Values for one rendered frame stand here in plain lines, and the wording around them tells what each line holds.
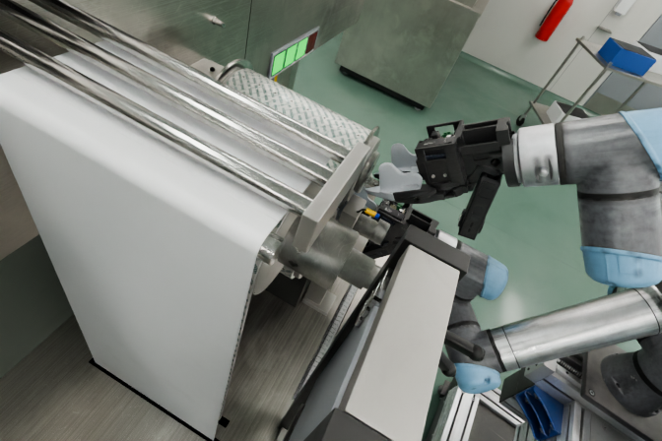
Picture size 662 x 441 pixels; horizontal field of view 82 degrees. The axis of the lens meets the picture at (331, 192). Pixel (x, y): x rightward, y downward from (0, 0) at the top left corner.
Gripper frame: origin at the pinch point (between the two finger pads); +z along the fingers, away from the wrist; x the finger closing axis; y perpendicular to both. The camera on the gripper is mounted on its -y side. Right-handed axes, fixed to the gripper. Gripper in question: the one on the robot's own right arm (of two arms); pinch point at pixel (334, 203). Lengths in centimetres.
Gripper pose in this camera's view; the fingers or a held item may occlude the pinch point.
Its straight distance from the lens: 77.7
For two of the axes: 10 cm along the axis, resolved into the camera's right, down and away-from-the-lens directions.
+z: -8.7, -4.7, 1.3
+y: 2.7, -6.8, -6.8
